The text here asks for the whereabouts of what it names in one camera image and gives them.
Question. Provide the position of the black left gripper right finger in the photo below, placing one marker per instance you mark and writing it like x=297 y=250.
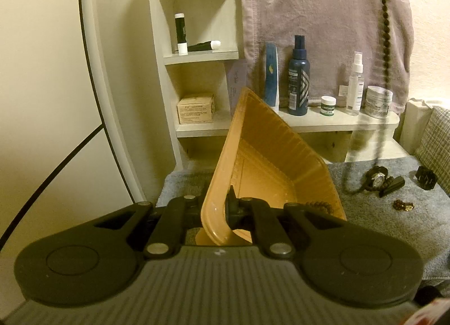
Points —
x=271 y=229

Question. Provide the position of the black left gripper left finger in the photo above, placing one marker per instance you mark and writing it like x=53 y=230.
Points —
x=175 y=220

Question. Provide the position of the orange plastic tray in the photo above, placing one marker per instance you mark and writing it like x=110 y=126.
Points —
x=263 y=158

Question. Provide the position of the small gold earring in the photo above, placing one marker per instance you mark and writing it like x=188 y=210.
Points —
x=400 y=205

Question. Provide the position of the black rectangular stick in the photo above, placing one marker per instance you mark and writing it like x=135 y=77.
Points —
x=391 y=185

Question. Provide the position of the beige cardboard box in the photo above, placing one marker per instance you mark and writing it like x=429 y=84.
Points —
x=196 y=109

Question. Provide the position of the small green white jar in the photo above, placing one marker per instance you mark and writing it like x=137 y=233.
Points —
x=327 y=105

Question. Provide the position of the blue white tube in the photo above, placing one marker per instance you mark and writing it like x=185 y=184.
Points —
x=271 y=77

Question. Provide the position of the lilac tube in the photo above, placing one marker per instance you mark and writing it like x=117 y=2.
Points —
x=236 y=78

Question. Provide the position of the dark blue spray bottle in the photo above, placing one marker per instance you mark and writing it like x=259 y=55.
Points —
x=298 y=78

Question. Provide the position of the clear spray bottle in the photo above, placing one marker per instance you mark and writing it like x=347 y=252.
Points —
x=355 y=85

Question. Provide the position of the large white cream jar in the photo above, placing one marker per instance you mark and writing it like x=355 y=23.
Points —
x=377 y=102

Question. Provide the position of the lying black white stick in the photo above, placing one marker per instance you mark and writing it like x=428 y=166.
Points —
x=205 y=46

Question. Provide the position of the standing black white stick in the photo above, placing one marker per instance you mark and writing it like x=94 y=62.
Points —
x=181 y=34

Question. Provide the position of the grey checked cushion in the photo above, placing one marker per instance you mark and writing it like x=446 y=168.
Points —
x=433 y=150

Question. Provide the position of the cream wooden shelf unit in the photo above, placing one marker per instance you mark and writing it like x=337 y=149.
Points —
x=340 y=138

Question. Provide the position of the mauve hanging towel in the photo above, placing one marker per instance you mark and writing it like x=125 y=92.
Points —
x=382 y=30

